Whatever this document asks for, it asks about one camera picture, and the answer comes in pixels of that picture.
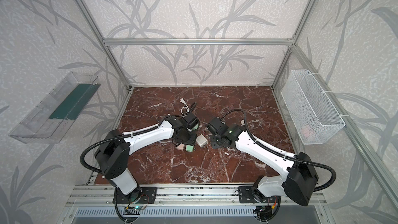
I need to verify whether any aluminium frame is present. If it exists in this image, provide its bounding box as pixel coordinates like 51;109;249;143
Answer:
58;0;398;224

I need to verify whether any white plug adapter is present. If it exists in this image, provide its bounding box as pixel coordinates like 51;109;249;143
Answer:
196;134;208;148

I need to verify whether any white cable of blue strip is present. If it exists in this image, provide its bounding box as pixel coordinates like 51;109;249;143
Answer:
179;98;190;115

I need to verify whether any white wire basket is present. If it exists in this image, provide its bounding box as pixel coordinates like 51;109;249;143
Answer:
281;69;345;145

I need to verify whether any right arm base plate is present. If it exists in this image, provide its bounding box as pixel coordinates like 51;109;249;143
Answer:
237;186;280;205

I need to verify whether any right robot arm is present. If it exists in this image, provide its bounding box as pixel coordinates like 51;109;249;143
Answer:
206;117;337;206

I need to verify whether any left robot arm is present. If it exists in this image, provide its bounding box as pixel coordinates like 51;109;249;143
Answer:
79;112;200;198

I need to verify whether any clear plastic wall tray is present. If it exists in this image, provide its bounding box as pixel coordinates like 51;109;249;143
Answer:
9;72;101;144

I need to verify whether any pink plug adapter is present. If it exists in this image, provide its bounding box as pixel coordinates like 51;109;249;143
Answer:
176;144;186;151

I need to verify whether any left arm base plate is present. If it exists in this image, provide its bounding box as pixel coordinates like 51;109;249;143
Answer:
113;186;158;204

